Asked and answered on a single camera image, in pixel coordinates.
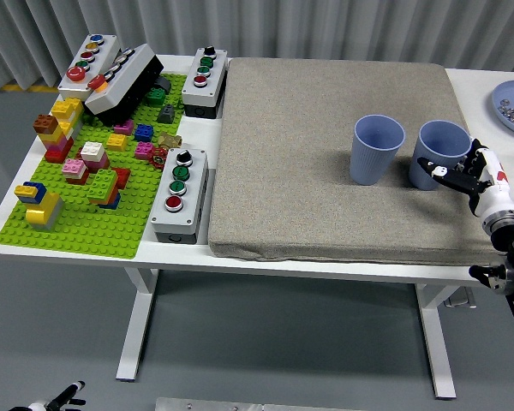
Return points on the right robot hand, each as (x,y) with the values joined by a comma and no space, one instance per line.
(494,192)

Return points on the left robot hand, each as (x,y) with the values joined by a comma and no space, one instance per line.
(64,394)

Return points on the blue ribbed plastic cup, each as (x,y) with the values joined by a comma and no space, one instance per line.
(443,141)
(370,167)

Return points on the white table leg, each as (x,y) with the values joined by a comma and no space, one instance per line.
(437,351)
(135,334)

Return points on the blue plastic plate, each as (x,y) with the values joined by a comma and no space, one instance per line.
(512,92)

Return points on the green studded baseplate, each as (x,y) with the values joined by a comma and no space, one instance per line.
(81,231)

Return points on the grey metal plate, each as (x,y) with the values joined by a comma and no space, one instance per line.
(240,406)

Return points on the blue yellow grey brick stack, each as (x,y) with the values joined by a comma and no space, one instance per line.
(43,207)

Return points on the grey-brown cushion mat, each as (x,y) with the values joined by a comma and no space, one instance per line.
(282,171)

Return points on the green orange brick stack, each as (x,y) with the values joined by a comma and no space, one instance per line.
(103,184)

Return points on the pink red brick stack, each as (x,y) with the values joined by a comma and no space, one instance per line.
(75,169)

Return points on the red toy brick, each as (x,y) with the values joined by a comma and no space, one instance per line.
(123,176)

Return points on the grey four-button control box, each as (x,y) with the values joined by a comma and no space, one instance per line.
(216,73)
(193,188)

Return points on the white pink brick stack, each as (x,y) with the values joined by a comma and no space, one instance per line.
(93,153)

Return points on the magenta toy brick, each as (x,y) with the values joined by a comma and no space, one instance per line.
(124,127)
(145,150)

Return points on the brown yellow red brick stack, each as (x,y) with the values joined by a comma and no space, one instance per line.
(53,137)

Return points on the yellow toy brick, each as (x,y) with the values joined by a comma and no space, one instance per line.
(117,142)

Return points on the blue toy brick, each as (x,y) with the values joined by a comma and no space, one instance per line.
(144,132)

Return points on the yellow white brick stack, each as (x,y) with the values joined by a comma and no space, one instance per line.
(66,109)

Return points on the grey sloped toy brick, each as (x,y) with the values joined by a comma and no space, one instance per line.
(165,114)

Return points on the grey pleated curtain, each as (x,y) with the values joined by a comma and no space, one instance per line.
(240,25)

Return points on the yellow floor tape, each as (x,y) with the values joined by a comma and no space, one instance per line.
(38,88)

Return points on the dark green toy brick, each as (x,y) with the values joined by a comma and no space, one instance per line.
(156,96)

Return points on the tilted white black control box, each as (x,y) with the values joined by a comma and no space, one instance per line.
(124,81)

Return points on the dark grey arch brick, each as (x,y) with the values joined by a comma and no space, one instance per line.
(165,84)

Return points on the white five-button control box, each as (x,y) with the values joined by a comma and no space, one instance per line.
(105,47)

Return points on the grey metal bracket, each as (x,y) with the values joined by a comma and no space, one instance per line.
(460,301)

